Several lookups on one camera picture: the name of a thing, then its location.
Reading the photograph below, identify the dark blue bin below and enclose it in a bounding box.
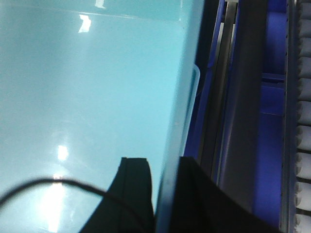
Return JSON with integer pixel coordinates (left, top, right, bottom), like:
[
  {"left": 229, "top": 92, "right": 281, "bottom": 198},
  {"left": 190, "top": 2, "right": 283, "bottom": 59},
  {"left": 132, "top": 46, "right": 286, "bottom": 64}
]
[{"left": 184, "top": 0, "right": 287, "bottom": 229}]

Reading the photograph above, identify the light blue bin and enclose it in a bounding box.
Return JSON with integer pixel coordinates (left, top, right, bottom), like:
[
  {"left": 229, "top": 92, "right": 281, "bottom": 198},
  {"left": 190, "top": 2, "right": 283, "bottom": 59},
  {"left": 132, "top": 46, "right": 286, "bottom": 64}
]
[{"left": 0, "top": 0, "right": 204, "bottom": 233}]

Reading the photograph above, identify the black cable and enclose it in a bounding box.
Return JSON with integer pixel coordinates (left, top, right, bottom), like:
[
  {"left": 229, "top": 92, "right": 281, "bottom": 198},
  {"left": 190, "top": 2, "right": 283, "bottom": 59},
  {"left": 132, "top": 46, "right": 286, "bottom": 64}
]
[{"left": 0, "top": 178, "right": 146, "bottom": 224}]

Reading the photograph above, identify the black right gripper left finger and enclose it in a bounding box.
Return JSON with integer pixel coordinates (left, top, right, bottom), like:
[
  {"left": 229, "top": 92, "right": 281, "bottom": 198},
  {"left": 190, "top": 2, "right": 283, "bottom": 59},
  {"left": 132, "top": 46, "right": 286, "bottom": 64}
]
[{"left": 80, "top": 157, "right": 155, "bottom": 233}]

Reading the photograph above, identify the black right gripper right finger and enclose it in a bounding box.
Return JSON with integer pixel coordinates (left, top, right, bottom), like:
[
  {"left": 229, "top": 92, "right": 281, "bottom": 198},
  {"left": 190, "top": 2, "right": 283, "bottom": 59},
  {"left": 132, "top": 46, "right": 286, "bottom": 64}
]
[{"left": 169, "top": 157, "right": 279, "bottom": 233}]

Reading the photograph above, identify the steel divider rail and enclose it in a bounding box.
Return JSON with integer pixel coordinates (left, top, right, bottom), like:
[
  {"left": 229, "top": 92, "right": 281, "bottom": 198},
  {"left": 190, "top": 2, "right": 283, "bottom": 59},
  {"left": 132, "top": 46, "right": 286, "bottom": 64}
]
[{"left": 198, "top": 0, "right": 268, "bottom": 212}]

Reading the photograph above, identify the white roller track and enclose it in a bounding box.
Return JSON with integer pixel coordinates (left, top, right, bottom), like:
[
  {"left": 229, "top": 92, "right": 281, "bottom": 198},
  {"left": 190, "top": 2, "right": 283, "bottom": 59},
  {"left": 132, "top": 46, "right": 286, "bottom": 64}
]
[{"left": 282, "top": 0, "right": 311, "bottom": 233}]

